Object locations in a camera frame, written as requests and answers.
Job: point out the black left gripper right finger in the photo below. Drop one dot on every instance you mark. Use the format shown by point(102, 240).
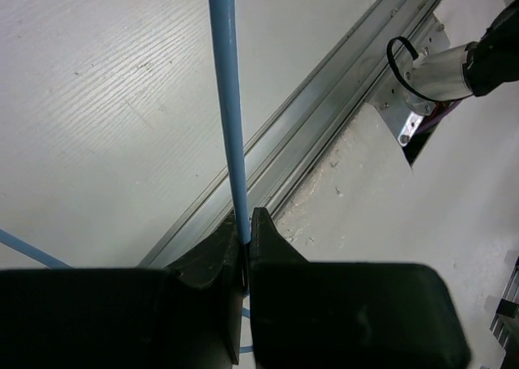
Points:
point(309, 314)

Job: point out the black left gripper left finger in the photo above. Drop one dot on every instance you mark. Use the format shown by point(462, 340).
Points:
point(185, 315)

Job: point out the blue wire hanger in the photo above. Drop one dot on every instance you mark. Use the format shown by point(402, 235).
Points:
point(224, 47)

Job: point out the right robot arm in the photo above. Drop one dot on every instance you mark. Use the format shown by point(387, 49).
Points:
point(471, 70)

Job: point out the aluminium table rail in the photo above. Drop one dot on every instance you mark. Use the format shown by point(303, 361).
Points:
point(286, 147)

